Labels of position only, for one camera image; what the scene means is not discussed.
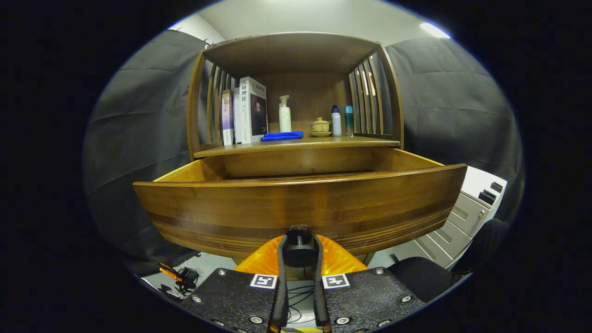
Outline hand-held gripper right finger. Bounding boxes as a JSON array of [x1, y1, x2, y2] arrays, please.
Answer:
[[314, 234, 426, 333]]

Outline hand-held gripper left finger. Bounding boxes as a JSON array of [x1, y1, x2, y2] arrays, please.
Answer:
[[178, 234, 290, 333]]

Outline black drawer knob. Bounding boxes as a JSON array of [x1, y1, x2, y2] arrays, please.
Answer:
[[282, 225, 319, 268]]

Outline wooden drawer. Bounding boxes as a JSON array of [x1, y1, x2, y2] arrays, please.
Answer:
[[133, 147, 468, 259]]

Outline wooden countertop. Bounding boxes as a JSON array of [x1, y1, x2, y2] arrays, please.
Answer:
[[193, 121, 401, 159]]

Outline white filing cabinet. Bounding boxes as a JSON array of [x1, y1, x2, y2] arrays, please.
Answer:
[[370, 166, 508, 270]]

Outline wooden cabinet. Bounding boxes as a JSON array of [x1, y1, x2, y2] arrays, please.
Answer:
[[186, 31, 405, 162]]

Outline orange black device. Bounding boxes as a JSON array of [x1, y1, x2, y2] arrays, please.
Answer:
[[156, 261, 200, 296]]

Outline blue folded cloth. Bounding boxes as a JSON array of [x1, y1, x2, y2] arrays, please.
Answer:
[[261, 131, 304, 142]]

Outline white pump bottle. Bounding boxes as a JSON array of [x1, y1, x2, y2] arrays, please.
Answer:
[[278, 95, 292, 133]]

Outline thin white book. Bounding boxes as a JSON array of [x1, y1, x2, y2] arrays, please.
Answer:
[[233, 87, 243, 144]]

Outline large white portrait book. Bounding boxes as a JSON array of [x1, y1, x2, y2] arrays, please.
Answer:
[[239, 76, 268, 144]]

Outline purple book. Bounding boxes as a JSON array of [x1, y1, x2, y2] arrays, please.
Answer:
[[222, 89, 235, 146]]

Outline black backdrop cloth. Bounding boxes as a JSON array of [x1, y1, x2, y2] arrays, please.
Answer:
[[82, 30, 525, 278]]

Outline small ceiling light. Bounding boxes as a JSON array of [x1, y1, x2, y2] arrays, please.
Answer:
[[420, 22, 451, 39]]

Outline black floor cables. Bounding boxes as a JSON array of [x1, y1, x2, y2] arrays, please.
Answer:
[[288, 283, 317, 324]]

